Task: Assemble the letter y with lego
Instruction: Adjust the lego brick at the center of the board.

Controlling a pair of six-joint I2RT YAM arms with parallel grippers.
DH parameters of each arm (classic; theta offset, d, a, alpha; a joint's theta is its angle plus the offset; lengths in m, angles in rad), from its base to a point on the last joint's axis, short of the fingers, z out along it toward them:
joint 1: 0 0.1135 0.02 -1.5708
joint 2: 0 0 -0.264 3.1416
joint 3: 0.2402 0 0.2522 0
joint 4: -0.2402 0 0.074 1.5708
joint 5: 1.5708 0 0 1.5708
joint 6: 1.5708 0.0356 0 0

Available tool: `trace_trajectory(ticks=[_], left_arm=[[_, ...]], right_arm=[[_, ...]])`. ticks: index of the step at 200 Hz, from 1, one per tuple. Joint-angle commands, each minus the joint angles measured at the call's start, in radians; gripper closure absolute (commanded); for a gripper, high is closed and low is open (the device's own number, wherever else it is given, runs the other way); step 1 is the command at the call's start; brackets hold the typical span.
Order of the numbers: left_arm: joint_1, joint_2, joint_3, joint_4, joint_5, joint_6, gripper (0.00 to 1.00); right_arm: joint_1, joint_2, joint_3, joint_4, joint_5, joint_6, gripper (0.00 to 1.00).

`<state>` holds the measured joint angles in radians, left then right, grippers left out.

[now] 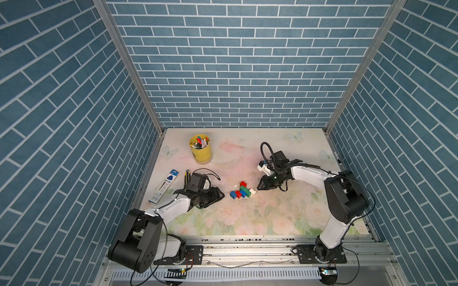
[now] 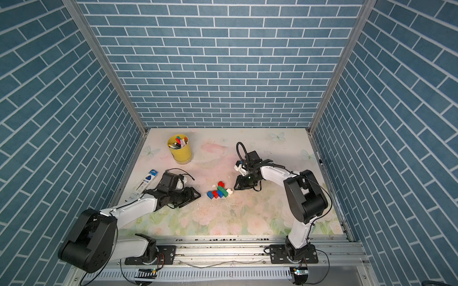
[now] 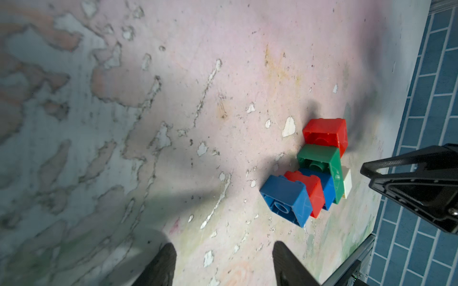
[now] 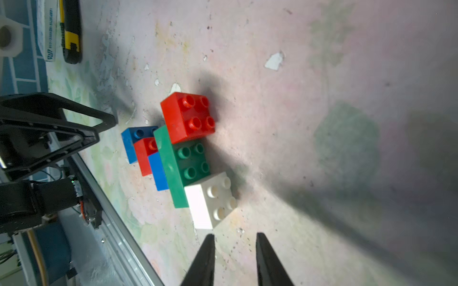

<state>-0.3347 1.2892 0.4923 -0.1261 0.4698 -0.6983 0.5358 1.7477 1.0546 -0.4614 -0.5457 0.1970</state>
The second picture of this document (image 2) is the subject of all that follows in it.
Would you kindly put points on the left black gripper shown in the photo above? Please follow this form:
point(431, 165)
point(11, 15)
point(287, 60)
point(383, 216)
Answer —
point(189, 196)

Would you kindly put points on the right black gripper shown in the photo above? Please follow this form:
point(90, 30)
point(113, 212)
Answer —
point(241, 187)

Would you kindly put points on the green lego brick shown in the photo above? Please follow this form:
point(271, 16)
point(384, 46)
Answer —
point(223, 191)

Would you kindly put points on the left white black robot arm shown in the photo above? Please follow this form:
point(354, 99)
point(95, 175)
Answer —
point(94, 240)

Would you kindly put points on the yellow pen cup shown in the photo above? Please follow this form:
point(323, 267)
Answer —
point(180, 148)

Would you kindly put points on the blue white blister pack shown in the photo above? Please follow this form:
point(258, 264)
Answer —
point(147, 180)

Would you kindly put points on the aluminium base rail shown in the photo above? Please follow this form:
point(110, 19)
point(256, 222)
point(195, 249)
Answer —
point(239, 260)

